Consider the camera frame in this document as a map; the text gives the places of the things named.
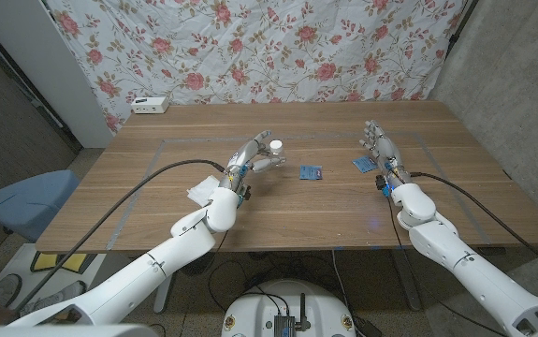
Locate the floral backdrop cloth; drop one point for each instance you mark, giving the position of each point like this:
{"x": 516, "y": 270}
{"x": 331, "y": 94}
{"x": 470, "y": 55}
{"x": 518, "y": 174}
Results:
{"x": 273, "y": 47}

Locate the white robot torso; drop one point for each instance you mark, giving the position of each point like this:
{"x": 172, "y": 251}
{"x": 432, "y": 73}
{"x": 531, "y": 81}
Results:
{"x": 254, "y": 309}

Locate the grey table leg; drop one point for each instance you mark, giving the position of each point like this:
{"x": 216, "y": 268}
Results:
{"x": 406, "y": 281}

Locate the black computer box with antenna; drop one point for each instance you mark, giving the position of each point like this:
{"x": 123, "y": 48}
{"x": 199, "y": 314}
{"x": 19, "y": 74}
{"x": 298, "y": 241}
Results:
{"x": 285, "y": 325}

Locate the blue padded chair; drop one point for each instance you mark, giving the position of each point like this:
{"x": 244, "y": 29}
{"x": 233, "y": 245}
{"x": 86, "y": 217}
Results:
{"x": 30, "y": 201}

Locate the blue sugar packet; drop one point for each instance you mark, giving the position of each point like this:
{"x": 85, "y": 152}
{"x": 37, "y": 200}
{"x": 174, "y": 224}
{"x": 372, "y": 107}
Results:
{"x": 364, "y": 164}
{"x": 310, "y": 172}

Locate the white power strip box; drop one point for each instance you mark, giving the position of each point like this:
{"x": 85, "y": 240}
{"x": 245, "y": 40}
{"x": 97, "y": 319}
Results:
{"x": 149, "y": 105}

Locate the white table leg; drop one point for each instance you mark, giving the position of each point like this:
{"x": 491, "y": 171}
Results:
{"x": 162, "y": 297}

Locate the grey sneaker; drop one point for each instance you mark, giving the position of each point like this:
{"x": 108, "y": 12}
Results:
{"x": 55, "y": 294}
{"x": 2, "y": 289}

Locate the white wall panel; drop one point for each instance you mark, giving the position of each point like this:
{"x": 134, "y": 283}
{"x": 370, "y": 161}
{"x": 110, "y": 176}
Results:
{"x": 39, "y": 56}

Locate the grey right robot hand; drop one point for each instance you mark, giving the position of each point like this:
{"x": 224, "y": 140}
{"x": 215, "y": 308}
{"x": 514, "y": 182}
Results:
{"x": 383, "y": 150}

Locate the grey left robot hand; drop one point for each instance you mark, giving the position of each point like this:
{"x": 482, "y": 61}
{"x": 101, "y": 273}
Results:
{"x": 245, "y": 161}

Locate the black backdrop stand pole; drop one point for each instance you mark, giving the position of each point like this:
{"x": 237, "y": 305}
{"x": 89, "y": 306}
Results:
{"x": 460, "y": 23}

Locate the yellow and black floor mat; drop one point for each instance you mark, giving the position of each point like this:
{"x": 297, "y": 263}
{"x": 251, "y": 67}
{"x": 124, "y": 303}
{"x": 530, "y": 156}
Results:
{"x": 46, "y": 261}

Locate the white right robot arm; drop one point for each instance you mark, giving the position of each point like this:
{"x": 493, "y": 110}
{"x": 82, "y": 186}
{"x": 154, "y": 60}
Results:
{"x": 460, "y": 262}

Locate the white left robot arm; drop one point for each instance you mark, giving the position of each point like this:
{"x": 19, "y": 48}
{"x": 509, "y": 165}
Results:
{"x": 133, "y": 281}

